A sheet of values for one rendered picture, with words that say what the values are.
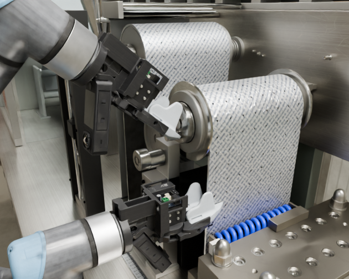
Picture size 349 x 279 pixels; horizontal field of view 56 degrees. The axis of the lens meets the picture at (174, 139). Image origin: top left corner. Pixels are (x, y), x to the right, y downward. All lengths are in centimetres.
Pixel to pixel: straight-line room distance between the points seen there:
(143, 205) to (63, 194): 61
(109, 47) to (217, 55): 41
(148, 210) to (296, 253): 29
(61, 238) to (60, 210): 53
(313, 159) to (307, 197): 11
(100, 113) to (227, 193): 30
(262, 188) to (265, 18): 43
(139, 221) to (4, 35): 32
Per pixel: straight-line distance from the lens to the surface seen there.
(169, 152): 62
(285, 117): 69
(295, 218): 74
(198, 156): 60
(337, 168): 240
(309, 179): 87
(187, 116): 57
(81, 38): 46
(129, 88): 49
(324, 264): 67
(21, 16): 44
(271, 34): 89
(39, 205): 107
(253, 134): 64
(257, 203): 73
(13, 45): 45
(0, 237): 261
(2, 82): 48
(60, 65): 46
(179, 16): 96
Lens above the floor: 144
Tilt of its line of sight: 22 degrees down
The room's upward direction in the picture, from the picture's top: straight up
